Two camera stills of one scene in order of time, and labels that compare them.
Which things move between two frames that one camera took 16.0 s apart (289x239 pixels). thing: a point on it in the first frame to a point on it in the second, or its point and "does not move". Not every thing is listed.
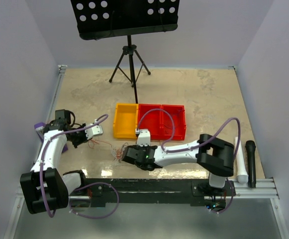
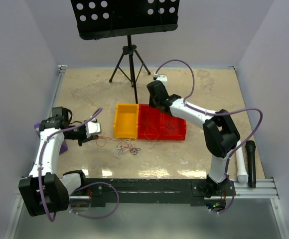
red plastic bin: x=178 y=113 does not move
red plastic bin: x=152 y=120 does not move
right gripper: x=138 y=147 to x=151 y=104
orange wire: x=90 y=144 to x=150 y=134
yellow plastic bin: x=125 y=121 does not move
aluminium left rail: x=62 y=68 does not move
